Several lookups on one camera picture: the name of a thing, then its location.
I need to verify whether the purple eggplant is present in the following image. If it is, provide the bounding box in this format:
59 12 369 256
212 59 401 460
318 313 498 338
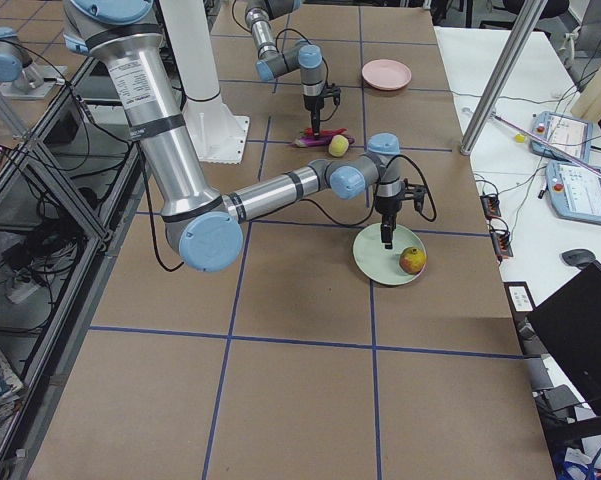
291 133 355 148

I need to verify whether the teach pendant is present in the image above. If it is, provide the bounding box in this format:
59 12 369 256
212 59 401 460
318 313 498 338
545 160 601 225
532 111 593 163

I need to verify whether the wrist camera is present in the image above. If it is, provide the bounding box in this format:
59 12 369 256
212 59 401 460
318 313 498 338
323 84 341 106
401 184 428 213

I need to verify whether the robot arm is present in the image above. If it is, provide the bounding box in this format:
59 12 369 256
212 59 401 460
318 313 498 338
63 1 406 272
244 0 327 138

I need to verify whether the upper teach pendant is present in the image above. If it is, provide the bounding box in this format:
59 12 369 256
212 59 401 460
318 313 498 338
532 111 593 163

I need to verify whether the black monitor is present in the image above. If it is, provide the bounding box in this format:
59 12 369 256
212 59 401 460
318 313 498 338
527 261 601 415

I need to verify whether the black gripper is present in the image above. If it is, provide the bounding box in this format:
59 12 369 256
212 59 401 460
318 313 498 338
374 195 402 249
303 93 324 139

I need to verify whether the black computer mouse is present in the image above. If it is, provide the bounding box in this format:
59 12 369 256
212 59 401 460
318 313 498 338
561 248 596 269

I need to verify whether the red chili pepper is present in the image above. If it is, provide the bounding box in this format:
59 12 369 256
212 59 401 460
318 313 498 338
301 128 347 137

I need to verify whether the pink plate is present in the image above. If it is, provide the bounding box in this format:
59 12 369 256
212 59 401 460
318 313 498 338
361 59 413 91

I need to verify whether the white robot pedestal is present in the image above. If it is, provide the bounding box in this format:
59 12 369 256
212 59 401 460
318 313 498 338
160 0 250 164

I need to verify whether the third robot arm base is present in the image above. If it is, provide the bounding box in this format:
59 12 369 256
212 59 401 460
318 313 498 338
0 27 67 100

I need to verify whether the lower teach pendant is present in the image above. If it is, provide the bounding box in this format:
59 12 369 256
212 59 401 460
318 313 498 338
545 160 601 225

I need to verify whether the reacher grabber tool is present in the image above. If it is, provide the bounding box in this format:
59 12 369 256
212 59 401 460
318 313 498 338
488 111 601 179

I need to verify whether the aluminium frame post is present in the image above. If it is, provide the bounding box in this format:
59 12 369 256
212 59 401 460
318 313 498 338
460 0 547 156

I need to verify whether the green plate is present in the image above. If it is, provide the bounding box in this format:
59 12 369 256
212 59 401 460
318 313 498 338
353 223 427 286

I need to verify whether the green-pink peach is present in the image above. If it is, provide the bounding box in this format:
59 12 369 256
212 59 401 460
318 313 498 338
328 134 350 158

